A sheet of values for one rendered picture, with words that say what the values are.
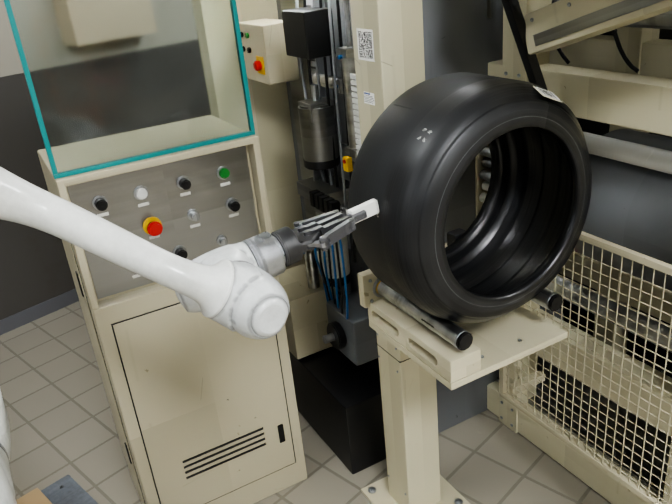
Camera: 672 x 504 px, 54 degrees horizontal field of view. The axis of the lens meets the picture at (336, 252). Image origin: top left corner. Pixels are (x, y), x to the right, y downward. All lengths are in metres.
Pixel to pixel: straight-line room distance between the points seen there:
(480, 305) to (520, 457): 1.16
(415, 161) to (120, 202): 0.88
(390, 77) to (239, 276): 0.75
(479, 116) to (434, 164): 0.13
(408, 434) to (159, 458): 0.78
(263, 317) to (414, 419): 1.12
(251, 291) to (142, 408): 1.09
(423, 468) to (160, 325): 0.95
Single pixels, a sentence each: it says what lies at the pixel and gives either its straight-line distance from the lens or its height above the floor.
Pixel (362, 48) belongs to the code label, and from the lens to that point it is 1.71.
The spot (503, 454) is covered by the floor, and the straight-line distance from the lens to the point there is 2.60.
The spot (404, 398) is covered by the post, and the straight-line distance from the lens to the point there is 2.05.
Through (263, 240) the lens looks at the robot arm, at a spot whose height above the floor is 1.24.
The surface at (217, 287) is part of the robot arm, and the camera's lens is 1.09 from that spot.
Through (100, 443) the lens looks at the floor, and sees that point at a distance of 2.96.
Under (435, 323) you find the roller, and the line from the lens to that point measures 1.58.
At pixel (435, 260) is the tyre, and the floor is 1.13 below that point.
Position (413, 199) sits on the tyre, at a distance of 1.34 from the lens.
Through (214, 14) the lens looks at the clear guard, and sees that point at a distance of 1.87.
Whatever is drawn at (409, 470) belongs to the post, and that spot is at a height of 0.21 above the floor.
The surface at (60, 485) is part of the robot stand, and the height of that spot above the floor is 0.65.
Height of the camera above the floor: 1.73
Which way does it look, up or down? 25 degrees down
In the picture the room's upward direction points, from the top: 6 degrees counter-clockwise
